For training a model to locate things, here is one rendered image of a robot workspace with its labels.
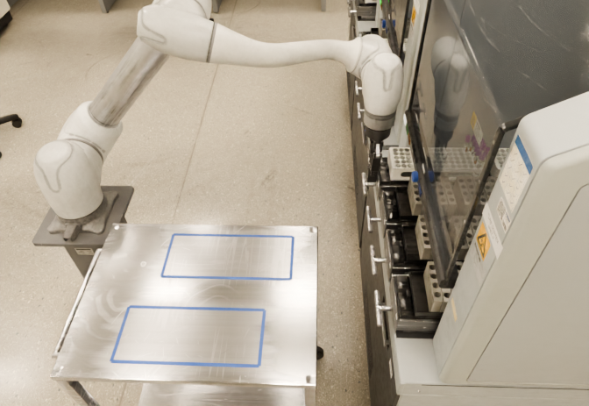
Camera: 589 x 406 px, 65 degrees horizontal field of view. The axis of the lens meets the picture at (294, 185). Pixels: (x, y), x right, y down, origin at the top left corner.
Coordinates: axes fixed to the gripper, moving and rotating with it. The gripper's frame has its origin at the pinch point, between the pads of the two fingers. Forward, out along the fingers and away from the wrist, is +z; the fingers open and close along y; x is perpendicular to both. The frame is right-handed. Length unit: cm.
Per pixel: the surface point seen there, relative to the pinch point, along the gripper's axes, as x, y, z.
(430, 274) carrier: -10.1, -43.6, -7.9
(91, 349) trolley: 70, -62, -2
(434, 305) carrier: -10, -51, -6
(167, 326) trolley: 53, -56, -2
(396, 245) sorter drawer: -4.1, -30.4, -1.6
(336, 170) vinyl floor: 7, 85, 80
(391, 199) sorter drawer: -4.5, -13.1, -1.7
